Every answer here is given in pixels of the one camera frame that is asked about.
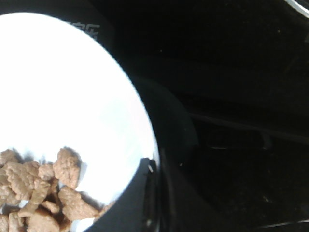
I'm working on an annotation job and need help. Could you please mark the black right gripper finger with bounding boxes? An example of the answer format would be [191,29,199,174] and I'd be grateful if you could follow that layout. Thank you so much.
[89,158,160,232]

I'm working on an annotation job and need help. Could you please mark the brown meat pieces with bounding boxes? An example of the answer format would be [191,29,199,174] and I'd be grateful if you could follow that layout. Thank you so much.
[0,148,113,232]

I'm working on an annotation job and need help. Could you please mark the light blue plate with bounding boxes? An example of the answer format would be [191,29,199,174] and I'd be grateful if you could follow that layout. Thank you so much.
[0,12,160,232]

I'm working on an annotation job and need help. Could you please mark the black glass cooktop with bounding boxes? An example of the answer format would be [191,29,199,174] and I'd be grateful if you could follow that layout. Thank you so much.
[59,0,309,232]

